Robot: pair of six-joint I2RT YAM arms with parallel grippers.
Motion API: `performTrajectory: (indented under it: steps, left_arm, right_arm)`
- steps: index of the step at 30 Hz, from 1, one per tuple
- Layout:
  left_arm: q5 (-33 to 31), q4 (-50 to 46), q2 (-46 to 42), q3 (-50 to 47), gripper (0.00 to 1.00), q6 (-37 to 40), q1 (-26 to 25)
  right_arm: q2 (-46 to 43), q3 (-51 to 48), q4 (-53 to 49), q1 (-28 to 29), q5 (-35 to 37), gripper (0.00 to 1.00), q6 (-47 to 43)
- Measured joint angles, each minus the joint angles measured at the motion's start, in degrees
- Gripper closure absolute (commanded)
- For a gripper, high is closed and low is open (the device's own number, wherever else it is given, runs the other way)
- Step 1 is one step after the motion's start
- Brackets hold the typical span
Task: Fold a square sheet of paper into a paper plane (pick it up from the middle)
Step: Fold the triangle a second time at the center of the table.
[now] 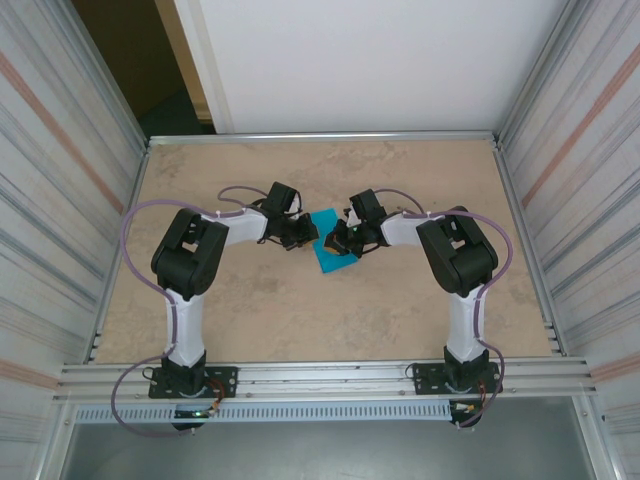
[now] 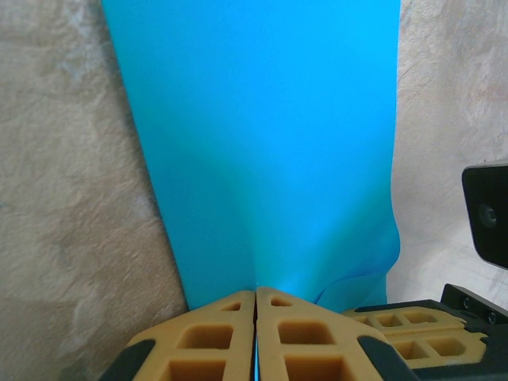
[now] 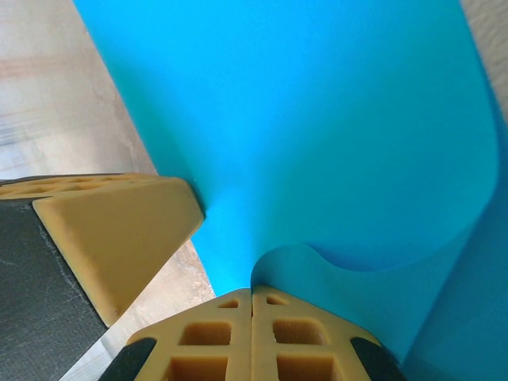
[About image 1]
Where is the teal cloth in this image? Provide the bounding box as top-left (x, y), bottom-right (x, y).
top-left (310, 207), bottom-right (360, 275)

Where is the grey metal sheet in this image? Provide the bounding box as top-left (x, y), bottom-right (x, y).
top-left (59, 422), bottom-right (599, 480)

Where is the beige door edge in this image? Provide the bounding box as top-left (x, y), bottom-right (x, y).
top-left (153, 0), bottom-right (214, 124)

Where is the long aluminium table edge rail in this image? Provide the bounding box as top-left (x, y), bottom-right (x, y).
top-left (146, 130), bottom-right (503, 149)

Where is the wide aluminium mounting rail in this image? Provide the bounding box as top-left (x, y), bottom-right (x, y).
top-left (57, 355), bottom-right (599, 403)

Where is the short aluminium table edge rail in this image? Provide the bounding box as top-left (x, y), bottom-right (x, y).
top-left (88, 142), bottom-right (152, 362)
top-left (492, 139), bottom-right (566, 357)

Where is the white door frame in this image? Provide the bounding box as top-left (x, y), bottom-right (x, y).
top-left (172, 0), bottom-right (236, 135)

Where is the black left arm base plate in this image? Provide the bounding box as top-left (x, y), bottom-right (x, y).
top-left (148, 366), bottom-right (239, 400)

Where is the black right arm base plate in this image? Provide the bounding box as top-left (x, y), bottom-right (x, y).
top-left (410, 362), bottom-right (502, 396)

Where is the grey slotted cable duct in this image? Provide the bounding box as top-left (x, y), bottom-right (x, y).
top-left (73, 402), bottom-right (454, 425)

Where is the aluminium upright post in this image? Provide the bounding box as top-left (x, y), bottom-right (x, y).
top-left (64, 0), bottom-right (151, 151)
top-left (497, 0), bottom-right (589, 144)

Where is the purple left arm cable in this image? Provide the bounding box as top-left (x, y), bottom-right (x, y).
top-left (109, 185), bottom-right (274, 439)

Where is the aluminium frame leg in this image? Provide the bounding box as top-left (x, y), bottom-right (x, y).
top-left (574, 397), bottom-right (619, 480)
top-left (37, 399), bottom-right (76, 480)

